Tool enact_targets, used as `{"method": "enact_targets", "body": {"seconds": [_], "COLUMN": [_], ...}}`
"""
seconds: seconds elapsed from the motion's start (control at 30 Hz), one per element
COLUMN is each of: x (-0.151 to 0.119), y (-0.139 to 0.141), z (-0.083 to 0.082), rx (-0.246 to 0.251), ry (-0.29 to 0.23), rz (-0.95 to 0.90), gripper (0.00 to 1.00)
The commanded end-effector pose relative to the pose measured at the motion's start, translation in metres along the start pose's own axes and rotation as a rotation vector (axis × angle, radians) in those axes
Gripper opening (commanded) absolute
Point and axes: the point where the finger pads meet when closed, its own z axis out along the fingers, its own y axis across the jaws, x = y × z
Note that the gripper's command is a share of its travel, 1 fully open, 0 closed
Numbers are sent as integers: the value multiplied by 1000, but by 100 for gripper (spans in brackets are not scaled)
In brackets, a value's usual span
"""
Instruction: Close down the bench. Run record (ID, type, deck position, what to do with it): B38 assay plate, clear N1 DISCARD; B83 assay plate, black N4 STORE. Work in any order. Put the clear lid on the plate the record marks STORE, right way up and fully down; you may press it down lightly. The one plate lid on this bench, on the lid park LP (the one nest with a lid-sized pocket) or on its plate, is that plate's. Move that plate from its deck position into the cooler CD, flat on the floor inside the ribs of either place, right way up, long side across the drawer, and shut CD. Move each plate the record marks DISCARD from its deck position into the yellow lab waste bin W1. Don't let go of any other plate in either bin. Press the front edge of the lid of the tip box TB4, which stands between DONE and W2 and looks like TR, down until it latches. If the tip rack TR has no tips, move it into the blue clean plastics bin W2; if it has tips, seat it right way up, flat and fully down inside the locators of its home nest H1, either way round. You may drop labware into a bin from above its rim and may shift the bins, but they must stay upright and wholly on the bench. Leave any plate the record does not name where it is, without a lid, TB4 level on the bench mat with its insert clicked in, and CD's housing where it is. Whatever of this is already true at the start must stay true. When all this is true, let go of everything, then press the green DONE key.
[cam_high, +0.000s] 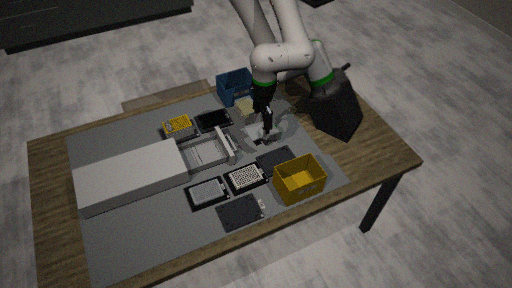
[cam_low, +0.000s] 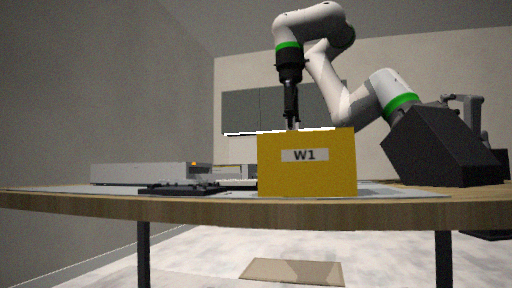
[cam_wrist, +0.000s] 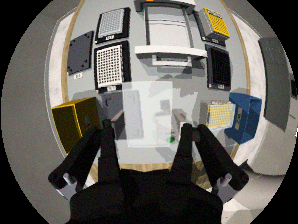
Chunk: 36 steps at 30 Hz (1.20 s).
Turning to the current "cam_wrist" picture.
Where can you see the yellow bin with label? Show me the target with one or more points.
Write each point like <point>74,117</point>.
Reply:
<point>73,120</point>

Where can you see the dark blue open bin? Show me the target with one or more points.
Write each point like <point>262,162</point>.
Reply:
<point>246,108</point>

